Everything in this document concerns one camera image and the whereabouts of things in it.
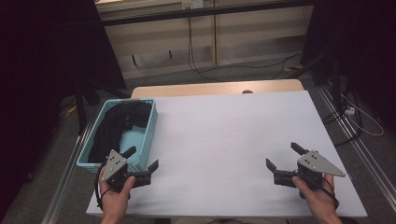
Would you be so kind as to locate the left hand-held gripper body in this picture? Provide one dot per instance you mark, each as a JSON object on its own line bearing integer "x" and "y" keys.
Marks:
{"x": 113, "y": 165}

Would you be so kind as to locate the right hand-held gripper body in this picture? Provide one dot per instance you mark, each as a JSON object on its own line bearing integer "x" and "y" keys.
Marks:
{"x": 314, "y": 165}

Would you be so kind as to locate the blue plastic basket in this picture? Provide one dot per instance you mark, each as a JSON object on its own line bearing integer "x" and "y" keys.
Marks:
{"x": 137, "y": 140}

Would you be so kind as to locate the black sleeveless knit shirt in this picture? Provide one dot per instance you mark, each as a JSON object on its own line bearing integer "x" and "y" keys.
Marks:
{"x": 109, "y": 130}

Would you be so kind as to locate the person's left hand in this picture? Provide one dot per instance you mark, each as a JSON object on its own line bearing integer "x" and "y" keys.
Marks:
{"x": 115, "y": 202}

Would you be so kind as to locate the person's right hand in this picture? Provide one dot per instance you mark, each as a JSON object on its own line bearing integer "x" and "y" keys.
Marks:
{"x": 322, "y": 202}

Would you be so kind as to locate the white power plug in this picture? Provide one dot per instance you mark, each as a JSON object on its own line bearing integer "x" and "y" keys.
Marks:
{"x": 349, "y": 111}

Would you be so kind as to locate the yellow floor tape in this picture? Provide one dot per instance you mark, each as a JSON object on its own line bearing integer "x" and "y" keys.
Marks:
{"x": 294, "y": 67}
{"x": 71, "y": 110}

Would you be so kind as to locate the dark round table grommet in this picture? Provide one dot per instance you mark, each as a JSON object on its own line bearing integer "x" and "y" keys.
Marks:
{"x": 247, "y": 91}

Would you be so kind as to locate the black curtain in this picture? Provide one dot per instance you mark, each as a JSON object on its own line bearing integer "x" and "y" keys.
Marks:
{"x": 37, "y": 62}
{"x": 367, "y": 46}

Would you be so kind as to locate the beige wooden cabinet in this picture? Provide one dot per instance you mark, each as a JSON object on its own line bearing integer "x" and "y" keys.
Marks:
{"x": 255, "y": 31}

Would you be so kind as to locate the aluminium floor rail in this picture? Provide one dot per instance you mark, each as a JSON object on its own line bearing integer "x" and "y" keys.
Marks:
{"x": 62, "y": 186}
{"x": 365, "y": 155}

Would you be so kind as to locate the white wall socket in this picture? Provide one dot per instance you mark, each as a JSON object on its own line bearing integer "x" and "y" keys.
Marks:
{"x": 193, "y": 4}

